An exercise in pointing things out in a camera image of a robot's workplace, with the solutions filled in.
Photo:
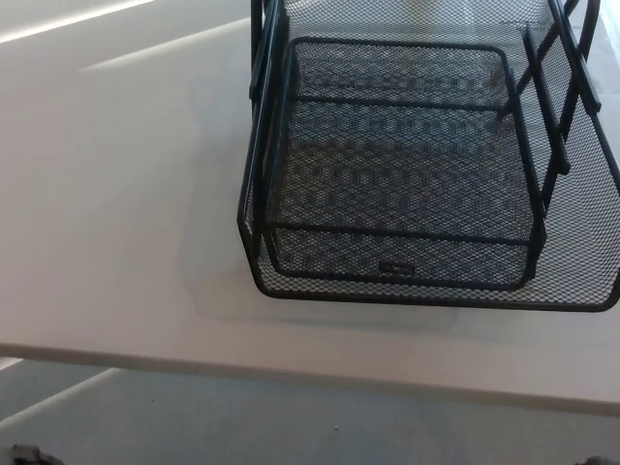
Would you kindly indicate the black mesh sliding drawer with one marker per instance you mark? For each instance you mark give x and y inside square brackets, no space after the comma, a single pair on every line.
[387,296]

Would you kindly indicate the black mesh lower tray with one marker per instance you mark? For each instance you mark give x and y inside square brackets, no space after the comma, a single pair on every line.
[397,169]

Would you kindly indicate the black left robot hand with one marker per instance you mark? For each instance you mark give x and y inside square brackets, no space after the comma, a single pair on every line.
[33,456]

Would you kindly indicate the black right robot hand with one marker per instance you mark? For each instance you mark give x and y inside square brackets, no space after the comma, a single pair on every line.
[599,461]

